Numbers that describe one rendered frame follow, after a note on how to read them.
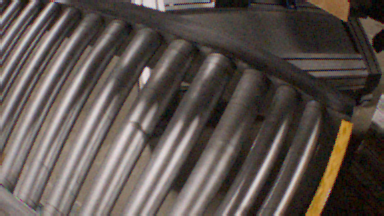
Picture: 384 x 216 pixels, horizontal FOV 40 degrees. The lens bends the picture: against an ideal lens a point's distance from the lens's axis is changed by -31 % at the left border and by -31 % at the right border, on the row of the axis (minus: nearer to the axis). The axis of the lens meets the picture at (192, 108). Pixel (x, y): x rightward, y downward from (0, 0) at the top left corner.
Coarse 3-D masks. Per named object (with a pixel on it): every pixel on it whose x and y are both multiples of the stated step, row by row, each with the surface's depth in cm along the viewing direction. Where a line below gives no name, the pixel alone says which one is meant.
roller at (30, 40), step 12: (48, 12) 121; (36, 24) 119; (48, 24) 121; (24, 36) 117; (36, 36) 118; (24, 48) 115; (12, 60) 113; (24, 60) 115; (12, 72) 112; (0, 84) 109; (12, 84) 113; (0, 96) 109; (0, 108) 110
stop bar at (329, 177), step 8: (344, 120) 109; (344, 128) 108; (344, 136) 107; (336, 144) 106; (344, 144) 106; (336, 152) 105; (344, 152) 105; (336, 160) 104; (328, 168) 103; (336, 168) 103; (328, 176) 102; (320, 184) 101; (328, 184) 101; (320, 192) 100; (328, 192) 100; (320, 200) 99; (312, 208) 98; (320, 208) 98
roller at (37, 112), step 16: (96, 16) 120; (80, 32) 117; (96, 32) 120; (64, 48) 115; (80, 48) 116; (64, 64) 113; (48, 80) 111; (64, 80) 113; (48, 96) 109; (32, 112) 106; (48, 112) 110; (32, 128) 105; (16, 144) 102; (32, 144) 105; (16, 160) 100; (0, 176) 97; (16, 176) 100
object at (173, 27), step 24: (48, 0) 123; (72, 0) 123; (96, 0) 122; (120, 0) 122; (144, 24) 119; (168, 24) 119; (192, 24) 119; (120, 48) 127; (216, 48) 117; (240, 48) 117; (192, 72) 124; (240, 72) 118; (264, 72) 115; (288, 72) 116; (312, 96) 113; (336, 96) 114; (336, 120) 114
